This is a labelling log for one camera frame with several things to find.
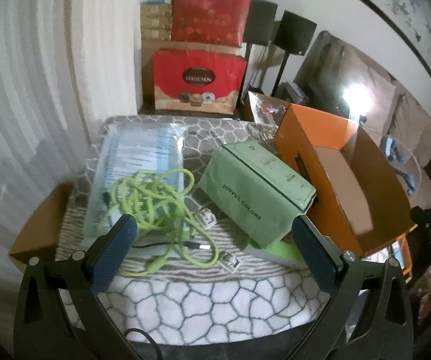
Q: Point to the green box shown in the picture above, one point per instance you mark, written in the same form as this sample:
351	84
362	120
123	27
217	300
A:
283	253

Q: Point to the green tissue pack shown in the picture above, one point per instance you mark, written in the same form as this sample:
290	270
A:
259	192

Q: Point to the orange cardboard box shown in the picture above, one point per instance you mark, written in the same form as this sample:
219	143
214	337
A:
360	202

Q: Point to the red collection gift bag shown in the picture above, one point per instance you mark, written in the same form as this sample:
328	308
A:
196	80

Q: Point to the clear pack of face masks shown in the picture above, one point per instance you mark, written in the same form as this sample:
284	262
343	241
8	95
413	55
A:
129	148

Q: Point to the stack of brown boxes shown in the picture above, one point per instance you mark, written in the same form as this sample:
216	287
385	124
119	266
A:
156	21

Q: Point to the small white charger plug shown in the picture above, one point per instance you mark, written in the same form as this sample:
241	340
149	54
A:
229	262

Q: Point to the black speaker on stand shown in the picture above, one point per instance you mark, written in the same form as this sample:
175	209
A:
258	30

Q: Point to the red floral gift box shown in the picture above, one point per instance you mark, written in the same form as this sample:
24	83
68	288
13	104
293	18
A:
217	22

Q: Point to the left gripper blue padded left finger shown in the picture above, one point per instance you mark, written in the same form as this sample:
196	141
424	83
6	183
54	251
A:
107	253

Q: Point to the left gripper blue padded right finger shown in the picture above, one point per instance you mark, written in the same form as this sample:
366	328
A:
319	253

